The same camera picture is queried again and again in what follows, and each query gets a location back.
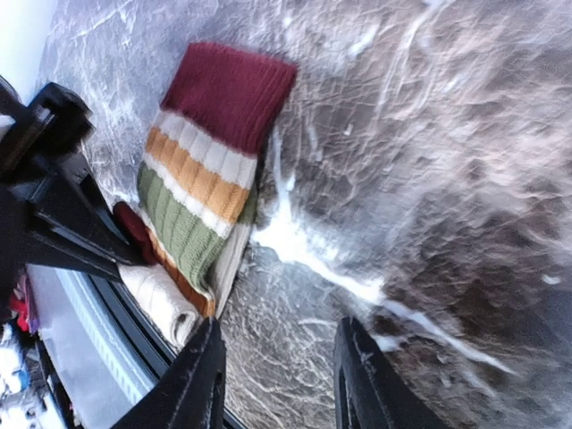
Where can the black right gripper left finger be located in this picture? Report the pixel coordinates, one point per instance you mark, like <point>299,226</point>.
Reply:
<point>191,392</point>

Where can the black front rail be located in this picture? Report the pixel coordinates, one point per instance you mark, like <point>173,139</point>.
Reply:
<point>151,351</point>

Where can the white slotted cable duct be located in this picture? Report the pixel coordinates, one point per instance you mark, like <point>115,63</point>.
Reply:
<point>99,372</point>

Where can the beige striped sock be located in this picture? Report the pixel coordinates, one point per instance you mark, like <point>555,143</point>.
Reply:
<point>197,184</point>

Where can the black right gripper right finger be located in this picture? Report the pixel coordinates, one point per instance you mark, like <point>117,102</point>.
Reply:
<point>368,392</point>

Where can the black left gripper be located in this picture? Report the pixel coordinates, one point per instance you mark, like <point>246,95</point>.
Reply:
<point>52,210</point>

